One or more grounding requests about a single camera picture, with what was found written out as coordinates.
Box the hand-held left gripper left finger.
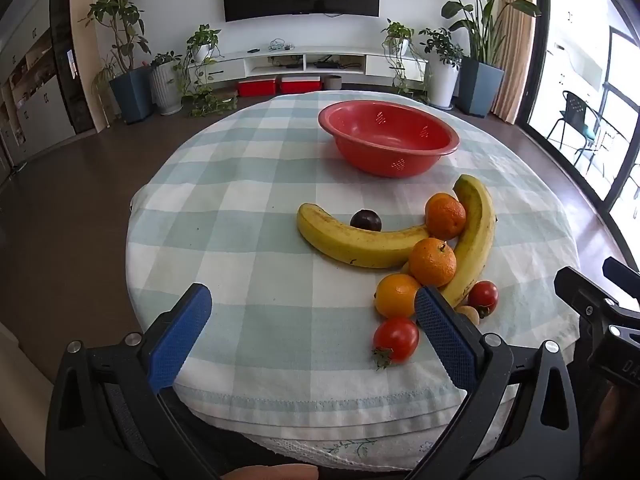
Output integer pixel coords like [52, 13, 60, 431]
[45, 283, 223, 480]

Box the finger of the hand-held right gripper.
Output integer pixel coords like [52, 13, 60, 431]
[554, 266, 632, 318]
[602, 257, 640, 285]

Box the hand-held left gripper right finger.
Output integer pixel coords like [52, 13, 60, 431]
[402, 286, 581, 480]

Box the red tomato with green calyx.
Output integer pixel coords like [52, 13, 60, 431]
[371, 316, 420, 371]

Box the small red tomato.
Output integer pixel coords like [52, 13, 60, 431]
[467, 280, 499, 319]

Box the yellowish smooth orange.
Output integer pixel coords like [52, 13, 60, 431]
[375, 273, 422, 320]

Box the orange mandarin with green stem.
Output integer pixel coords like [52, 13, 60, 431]
[408, 237, 458, 288]

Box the long curved yellow banana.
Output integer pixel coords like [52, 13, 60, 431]
[439, 174, 497, 310]

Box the round orange mandarin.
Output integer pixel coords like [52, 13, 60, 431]
[425, 193, 467, 241]

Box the speckled yellow banana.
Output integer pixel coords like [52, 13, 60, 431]
[297, 203, 432, 269]

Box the dark purple plum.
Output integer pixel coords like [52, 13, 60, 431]
[350, 209, 383, 233]

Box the red perforated bowl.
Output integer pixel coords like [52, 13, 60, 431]
[318, 100, 461, 178]

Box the white embroidered table cover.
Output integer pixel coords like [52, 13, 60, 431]
[250, 400, 506, 473]

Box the green white checked tablecloth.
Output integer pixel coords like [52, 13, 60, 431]
[125, 91, 581, 441]

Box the black metal chair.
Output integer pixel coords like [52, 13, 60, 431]
[546, 90, 601, 171]

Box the bird of paradise plant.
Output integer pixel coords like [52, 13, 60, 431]
[417, 0, 542, 117]

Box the beige curtain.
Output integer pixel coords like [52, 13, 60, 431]
[492, 0, 538, 126]

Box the bushy plant tall white pot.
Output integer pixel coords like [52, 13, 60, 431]
[419, 27, 463, 109]

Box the black framed sliding door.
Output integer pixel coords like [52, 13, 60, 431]
[517, 0, 640, 241]

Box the tall leafy plant blue pot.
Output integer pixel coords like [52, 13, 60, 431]
[80, 0, 153, 125]

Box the plant in white ribbed pot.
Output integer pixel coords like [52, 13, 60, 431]
[149, 51, 184, 116]

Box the red storage box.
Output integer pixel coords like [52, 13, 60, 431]
[237, 79, 277, 97]
[280, 76, 321, 95]

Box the white television cabinet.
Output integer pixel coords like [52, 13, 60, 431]
[200, 46, 430, 92]

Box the trailing pothos plant white pot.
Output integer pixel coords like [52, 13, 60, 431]
[177, 24, 238, 118]

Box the trailing vine plant on cabinet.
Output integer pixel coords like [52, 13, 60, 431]
[381, 19, 426, 98]

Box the white wall cabinet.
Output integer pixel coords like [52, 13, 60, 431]
[0, 0, 101, 171]

